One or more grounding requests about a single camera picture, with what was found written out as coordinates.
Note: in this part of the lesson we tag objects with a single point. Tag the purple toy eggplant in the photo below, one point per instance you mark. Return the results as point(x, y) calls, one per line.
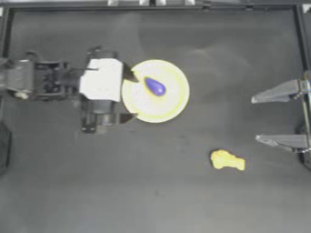
point(155, 87)

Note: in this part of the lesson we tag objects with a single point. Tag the yellow plate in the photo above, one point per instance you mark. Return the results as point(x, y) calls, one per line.
point(174, 103)

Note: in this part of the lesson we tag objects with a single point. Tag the yellow toy fried chicken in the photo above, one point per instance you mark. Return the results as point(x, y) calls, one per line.
point(227, 160)

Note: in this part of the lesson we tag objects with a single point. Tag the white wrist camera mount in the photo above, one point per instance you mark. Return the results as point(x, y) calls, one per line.
point(100, 80)

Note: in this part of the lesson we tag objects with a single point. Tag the black frame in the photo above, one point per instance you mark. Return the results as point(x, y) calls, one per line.
point(60, 6)

